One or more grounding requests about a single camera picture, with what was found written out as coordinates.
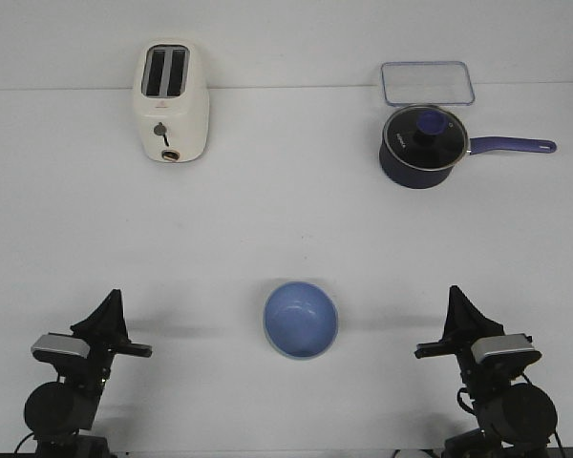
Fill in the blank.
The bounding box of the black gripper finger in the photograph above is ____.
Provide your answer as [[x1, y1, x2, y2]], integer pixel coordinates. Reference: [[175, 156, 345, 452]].
[[451, 285, 505, 342], [70, 289, 130, 344], [442, 288, 458, 342]]

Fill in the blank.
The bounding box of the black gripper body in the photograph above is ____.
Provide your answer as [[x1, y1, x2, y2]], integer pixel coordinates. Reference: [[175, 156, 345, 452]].
[[80, 334, 152, 382], [414, 336, 511, 382]]

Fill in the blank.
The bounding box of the blue bowl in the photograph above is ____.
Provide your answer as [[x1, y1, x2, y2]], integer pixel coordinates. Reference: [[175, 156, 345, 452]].
[[263, 281, 339, 360]]

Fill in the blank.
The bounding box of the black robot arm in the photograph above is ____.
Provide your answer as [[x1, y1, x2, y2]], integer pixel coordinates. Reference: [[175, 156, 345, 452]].
[[414, 285, 558, 457], [24, 289, 152, 457]]

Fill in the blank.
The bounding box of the dark blue saucepan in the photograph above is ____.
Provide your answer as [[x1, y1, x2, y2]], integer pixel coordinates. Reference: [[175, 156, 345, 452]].
[[379, 136, 557, 189]]

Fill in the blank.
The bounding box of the glass pot lid blue knob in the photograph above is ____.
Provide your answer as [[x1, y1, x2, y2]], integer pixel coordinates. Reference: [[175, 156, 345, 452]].
[[383, 105, 469, 150]]

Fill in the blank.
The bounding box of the clear rectangular container lid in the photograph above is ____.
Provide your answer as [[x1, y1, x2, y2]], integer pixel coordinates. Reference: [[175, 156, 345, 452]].
[[380, 61, 476, 107]]

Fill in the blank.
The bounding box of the white two-slot toaster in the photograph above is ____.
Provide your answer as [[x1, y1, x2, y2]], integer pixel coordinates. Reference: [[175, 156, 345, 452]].
[[132, 38, 210, 163]]

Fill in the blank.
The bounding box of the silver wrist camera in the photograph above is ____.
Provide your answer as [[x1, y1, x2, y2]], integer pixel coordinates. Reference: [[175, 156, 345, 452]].
[[31, 333, 91, 364], [471, 333, 541, 365]]

